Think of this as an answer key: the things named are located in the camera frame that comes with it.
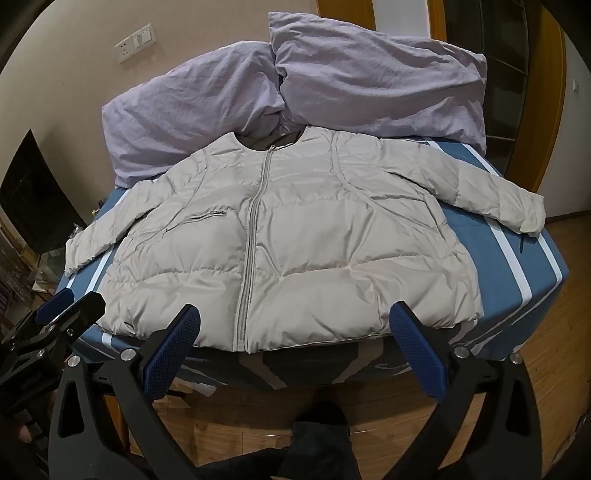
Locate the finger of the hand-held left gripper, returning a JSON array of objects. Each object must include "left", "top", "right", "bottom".
[
  {"left": 33, "top": 288, "right": 75, "bottom": 325},
  {"left": 44, "top": 291, "right": 108, "bottom": 344}
]

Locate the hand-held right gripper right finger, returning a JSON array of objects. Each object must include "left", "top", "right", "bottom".
[{"left": 389, "top": 301, "right": 543, "bottom": 480}]

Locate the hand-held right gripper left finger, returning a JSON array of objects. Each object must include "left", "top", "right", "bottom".
[{"left": 48, "top": 304, "right": 218, "bottom": 480}]

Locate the blue white striped bed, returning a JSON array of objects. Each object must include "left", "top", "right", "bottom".
[{"left": 55, "top": 134, "right": 568, "bottom": 398}]

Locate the person's dark trouser leg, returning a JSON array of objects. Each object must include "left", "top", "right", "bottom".
[{"left": 203, "top": 401, "right": 363, "bottom": 480}]

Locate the purple pillow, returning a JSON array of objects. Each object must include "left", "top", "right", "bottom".
[
  {"left": 102, "top": 41, "right": 284, "bottom": 189},
  {"left": 269, "top": 11, "right": 489, "bottom": 155}
]

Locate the person's left hand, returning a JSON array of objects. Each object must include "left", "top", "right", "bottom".
[{"left": 11, "top": 413, "right": 38, "bottom": 445}]

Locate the beige puffer jacket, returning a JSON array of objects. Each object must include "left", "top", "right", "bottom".
[{"left": 65, "top": 126, "right": 546, "bottom": 355}]

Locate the dark shelf cabinet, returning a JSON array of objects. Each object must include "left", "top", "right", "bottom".
[{"left": 445, "top": 0, "right": 530, "bottom": 141}]

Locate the black television screen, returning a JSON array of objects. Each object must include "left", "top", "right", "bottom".
[{"left": 0, "top": 129, "right": 77, "bottom": 254}]

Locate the wooden door frame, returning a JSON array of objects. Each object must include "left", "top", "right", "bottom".
[{"left": 443, "top": 0, "right": 567, "bottom": 222}]

